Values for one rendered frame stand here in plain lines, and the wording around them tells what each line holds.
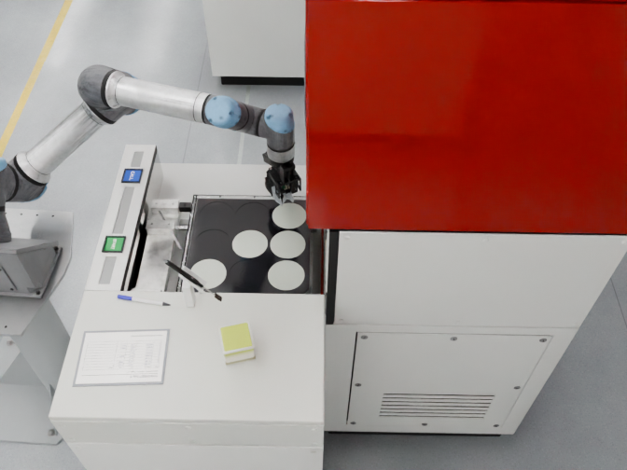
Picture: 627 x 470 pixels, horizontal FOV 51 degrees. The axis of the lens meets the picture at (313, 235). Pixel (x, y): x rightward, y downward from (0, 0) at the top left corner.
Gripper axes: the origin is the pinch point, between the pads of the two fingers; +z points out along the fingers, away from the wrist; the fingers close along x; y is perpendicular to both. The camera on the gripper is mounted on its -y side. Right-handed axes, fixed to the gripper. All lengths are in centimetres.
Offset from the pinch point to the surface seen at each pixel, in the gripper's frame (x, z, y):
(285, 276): -10.4, 1.4, 25.7
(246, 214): -11.0, 1.4, -0.1
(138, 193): -37.8, -4.7, -16.4
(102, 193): -44, 91, -119
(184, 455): -52, 16, 54
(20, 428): -104, 90, -14
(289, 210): 1.0, 1.3, 4.3
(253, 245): -14.1, 1.3, 11.8
